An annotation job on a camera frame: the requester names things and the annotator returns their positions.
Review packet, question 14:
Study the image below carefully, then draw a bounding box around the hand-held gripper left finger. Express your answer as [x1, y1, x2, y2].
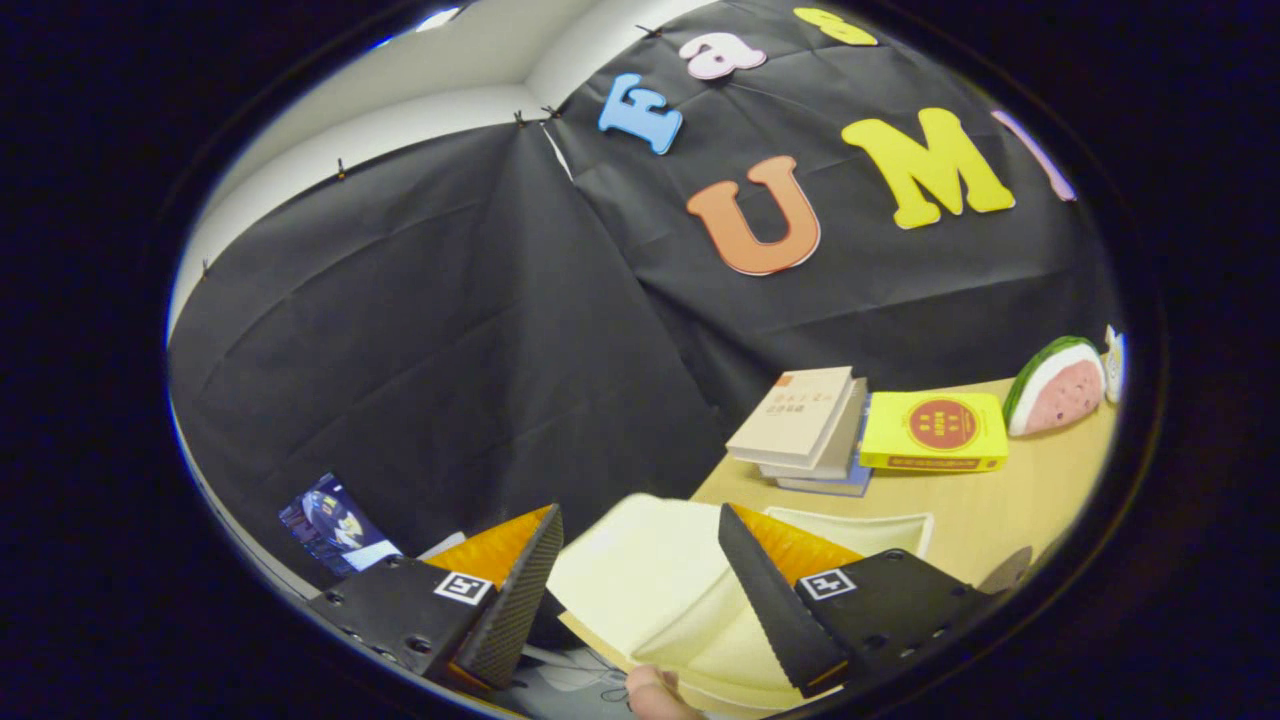
[305, 503, 564, 693]

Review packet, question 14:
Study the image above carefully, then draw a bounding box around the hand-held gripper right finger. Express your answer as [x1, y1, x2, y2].
[717, 503, 996, 699]

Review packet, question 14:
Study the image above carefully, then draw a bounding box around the cream fabric storage box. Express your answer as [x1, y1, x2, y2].
[545, 492, 936, 713]

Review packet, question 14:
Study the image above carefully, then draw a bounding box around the blue printed picture card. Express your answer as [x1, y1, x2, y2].
[278, 472, 403, 578]

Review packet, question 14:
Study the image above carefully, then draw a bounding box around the blue book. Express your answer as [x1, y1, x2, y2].
[775, 440, 873, 498]

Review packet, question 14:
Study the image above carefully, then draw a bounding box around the grey-beige book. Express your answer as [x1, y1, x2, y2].
[758, 376, 869, 481]

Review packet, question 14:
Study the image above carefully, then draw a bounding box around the yellow book with red circle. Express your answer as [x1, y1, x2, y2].
[858, 391, 1011, 473]

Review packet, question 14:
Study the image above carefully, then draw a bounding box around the white paper sheet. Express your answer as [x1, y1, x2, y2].
[520, 645, 641, 719]

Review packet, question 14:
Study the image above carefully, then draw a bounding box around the beige paperback book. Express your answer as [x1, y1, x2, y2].
[726, 366, 856, 469]

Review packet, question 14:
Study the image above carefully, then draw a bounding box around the watermelon slice plush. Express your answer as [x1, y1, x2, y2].
[1002, 335, 1107, 438]

